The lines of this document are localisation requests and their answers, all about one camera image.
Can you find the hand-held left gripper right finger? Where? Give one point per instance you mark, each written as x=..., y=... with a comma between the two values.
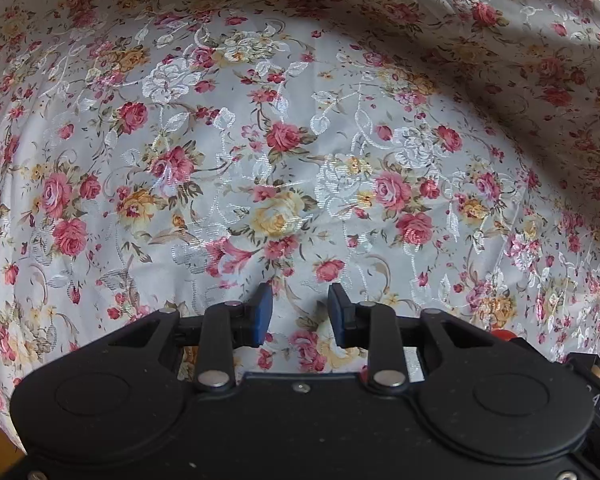
x=336, y=314

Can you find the red tomato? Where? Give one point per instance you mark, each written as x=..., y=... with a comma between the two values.
x=505, y=335

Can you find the floral printed cloth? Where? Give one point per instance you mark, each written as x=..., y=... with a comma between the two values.
x=290, y=135

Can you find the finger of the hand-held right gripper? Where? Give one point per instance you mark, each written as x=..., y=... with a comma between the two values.
x=530, y=347

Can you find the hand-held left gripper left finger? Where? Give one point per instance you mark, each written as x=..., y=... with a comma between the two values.
x=264, y=314

